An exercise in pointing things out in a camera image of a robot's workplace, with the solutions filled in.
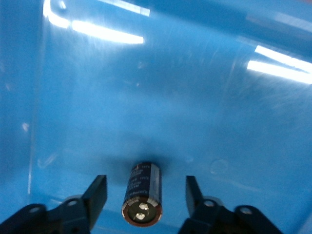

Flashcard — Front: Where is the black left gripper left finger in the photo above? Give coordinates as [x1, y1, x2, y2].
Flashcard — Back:
[0, 174, 108, 234]

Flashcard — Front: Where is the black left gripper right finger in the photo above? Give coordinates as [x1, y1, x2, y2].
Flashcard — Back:
[179, 175, 284, 234]

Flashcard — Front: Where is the black cylindrical capacitor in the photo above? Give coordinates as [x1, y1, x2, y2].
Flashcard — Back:
[121, 161, 163, 228]

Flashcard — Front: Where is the blue plastic tray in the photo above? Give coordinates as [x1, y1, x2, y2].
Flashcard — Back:
[0, 0, 312, 234]

